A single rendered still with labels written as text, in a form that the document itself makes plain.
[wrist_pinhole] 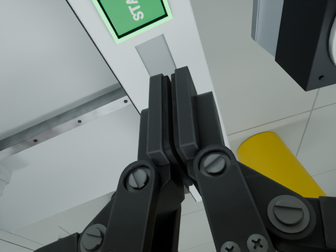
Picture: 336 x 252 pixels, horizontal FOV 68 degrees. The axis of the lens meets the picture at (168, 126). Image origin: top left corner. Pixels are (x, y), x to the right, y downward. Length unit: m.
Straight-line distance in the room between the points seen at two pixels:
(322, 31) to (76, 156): 0.49
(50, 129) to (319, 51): 0.44
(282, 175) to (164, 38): 1.74
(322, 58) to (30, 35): 0.41
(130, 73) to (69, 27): 0.16
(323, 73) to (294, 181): 1.51
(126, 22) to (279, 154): 1.87
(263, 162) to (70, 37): 1.77
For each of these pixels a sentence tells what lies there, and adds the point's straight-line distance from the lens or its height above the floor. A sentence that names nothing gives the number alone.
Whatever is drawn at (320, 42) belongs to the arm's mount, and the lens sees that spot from 0.41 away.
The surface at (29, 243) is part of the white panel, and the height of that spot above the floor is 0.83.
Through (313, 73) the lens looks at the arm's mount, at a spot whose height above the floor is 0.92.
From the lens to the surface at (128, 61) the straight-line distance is 0.26.
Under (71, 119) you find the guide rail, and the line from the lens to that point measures 0.45.
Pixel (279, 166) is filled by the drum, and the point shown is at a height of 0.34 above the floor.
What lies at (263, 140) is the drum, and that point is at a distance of 2.11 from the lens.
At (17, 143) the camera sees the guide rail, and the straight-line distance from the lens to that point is 0.51.
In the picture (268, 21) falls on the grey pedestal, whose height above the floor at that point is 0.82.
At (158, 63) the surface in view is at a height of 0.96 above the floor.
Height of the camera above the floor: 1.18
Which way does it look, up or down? 43 degrees down
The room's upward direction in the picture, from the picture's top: 163 degrees clockwise
